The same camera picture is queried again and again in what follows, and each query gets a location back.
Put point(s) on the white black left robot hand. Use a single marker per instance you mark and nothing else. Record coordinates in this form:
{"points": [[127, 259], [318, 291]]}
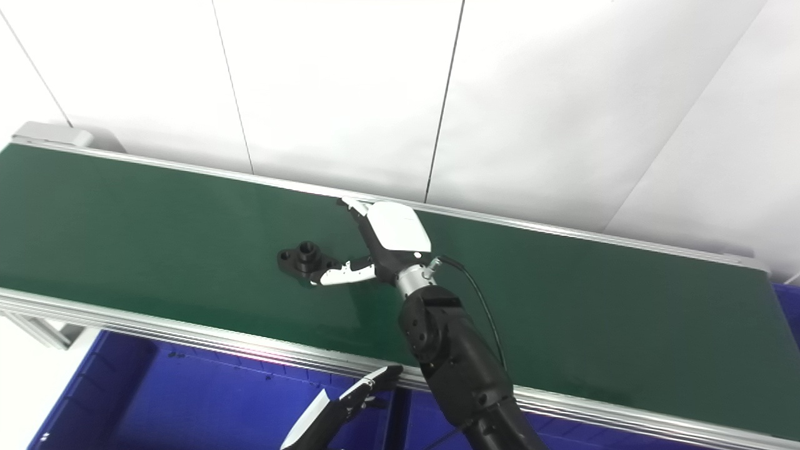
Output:
{"points": [[331, 422]]}

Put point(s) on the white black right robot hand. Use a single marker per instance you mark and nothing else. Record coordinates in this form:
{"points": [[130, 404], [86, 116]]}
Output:
{"points": [[397, 231]]}

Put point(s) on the black flanged machine part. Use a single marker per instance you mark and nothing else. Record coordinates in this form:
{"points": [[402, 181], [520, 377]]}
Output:
{"points": [[303, 259]]}

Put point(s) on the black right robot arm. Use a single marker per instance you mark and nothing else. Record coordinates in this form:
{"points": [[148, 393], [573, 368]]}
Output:
{"points": [[456, 356]]}

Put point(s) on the blue plastic bin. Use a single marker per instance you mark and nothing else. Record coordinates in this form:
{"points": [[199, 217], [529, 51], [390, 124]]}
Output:
{"points": [[206, 406], [562, 434], [789, 312]]}

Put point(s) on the green conveyor belt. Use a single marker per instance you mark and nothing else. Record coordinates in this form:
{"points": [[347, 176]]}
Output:
{"points": [[156, 244], [187, 331]]}

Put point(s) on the aluminium conveyor support leg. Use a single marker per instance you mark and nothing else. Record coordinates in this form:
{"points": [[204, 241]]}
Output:
{"points": [[37, 330]]}

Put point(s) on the grey conveyor end housing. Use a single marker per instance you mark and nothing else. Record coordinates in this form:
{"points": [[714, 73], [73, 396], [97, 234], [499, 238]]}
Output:
{"points": [[53, 134]]}

